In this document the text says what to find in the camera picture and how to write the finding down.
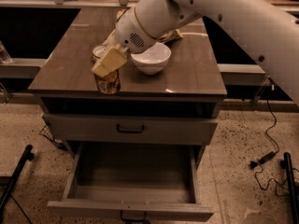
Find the black drawer handle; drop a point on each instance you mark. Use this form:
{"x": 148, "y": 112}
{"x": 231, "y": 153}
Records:
{"x": 121, "y": 129}
{"x": 134, "y": 220}

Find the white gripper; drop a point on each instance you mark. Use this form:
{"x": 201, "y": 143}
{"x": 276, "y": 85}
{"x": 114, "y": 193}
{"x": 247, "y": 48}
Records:
{"x": 132, "y": 32}

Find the orange soda can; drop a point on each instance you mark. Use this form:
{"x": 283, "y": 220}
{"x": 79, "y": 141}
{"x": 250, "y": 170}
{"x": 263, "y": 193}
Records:
{"x": 109, "y": 84}

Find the black stand leg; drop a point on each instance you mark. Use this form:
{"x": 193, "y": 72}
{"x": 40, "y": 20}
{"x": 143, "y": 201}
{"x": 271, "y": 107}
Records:
{"x": 286, "y": 164}
{"x": 9, "y": 182}

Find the grey drawer cabinet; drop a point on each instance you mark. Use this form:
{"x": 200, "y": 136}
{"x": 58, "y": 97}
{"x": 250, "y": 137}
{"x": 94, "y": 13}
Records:
{"x": 190, "y": 86}

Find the closed grey upper drawer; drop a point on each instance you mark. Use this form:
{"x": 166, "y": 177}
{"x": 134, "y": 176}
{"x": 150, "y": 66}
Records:
{"x": 164, "y": 131}

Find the open grey middle drawer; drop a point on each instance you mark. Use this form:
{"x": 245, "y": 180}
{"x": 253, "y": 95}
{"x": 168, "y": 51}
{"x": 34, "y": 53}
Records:
{"x": 109, "y": 178}

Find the black stand leg right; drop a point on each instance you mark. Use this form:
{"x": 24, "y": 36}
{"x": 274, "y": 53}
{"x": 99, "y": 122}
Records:
{"x": 286, "y": 164}

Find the crumpled chip bag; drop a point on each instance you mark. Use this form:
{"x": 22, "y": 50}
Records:
{"x": 171, "y": 34}

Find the black stand leg left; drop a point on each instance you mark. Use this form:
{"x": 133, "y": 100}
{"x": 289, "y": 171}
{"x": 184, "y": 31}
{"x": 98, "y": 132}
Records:
{"x": 9, "y": 182}

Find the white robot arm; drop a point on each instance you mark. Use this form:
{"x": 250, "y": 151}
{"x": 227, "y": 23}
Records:
{"x": 269, "y": 35}

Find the white ceramic bowl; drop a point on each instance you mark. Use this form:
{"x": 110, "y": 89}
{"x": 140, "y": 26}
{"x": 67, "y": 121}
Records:
{"x": 153, "y": 60}

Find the black upper drawer handle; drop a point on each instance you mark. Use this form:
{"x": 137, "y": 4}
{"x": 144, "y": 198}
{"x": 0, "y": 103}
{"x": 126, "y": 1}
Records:
{"x": 121, "y": 129}

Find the black middle drawer handle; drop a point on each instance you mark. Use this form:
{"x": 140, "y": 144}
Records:
{"x": 134, "y": 220}

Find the black wire basket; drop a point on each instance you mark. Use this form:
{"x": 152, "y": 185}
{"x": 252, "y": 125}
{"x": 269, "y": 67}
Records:
{"x": 45, "y": 132}

